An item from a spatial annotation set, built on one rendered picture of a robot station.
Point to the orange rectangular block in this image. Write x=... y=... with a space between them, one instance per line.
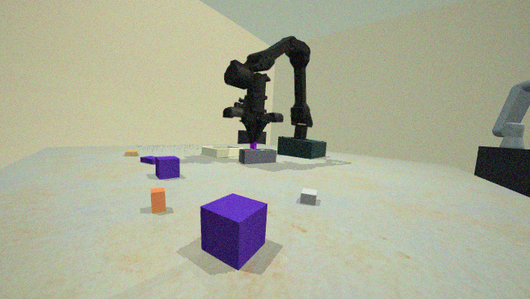
x=158 y=200

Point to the cream shallow tray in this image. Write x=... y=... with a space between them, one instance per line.
x=220 y=151

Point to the purple flat bar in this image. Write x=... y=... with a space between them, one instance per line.
x=148 y=160

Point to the purple cube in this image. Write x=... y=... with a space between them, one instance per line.
x=233 y=228
x=167 y=167

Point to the tan rectangular block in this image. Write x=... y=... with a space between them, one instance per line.
x=131 y=152

